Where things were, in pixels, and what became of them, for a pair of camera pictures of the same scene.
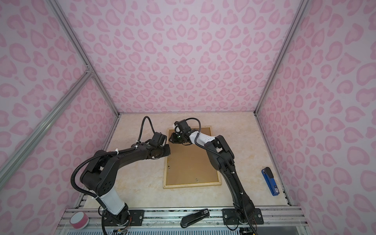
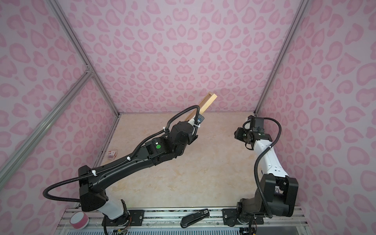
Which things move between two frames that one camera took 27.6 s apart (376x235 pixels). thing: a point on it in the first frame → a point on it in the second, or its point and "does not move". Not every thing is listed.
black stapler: (192, 218) does not move
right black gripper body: (178, 138) → (243, 135)
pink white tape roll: (79, 220) does not move
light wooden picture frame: (165, 186) → (204, 105)
